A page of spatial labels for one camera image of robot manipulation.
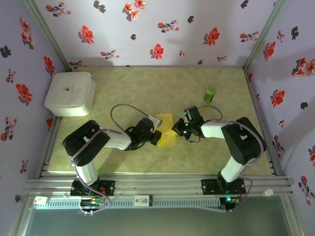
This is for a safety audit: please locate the aluminium frame post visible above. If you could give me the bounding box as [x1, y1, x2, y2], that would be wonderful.
[242, 0, 288, 71]
[23, 0, 72, 72]

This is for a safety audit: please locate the yellow paper sheet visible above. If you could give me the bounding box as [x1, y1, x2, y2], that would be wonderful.
[154, 113, 178, 149]

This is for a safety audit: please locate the white plastic lidded box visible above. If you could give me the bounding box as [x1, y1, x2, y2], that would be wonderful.
[44, 71, 96, 118]

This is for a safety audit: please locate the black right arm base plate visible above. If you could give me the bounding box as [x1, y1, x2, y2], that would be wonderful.
[201, 178, 246, 195]

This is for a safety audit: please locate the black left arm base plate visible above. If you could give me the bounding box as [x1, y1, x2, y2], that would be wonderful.
[70, 180, 116, 197]

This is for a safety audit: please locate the white red label tag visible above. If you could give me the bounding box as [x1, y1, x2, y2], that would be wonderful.
[134, 195, 154, 207]

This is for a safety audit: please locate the green bottle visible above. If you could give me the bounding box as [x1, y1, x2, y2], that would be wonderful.
[203, 85, 217, 103]

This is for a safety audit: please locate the white card with red mark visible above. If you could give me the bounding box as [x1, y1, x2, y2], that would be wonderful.
[33, 196, 49, 206]

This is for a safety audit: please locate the grey slotted cable duct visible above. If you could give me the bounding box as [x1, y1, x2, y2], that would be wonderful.
[34, 198, 221, 209]

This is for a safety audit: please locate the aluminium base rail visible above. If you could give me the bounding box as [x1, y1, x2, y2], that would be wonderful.
[24, 173, 295, 197]

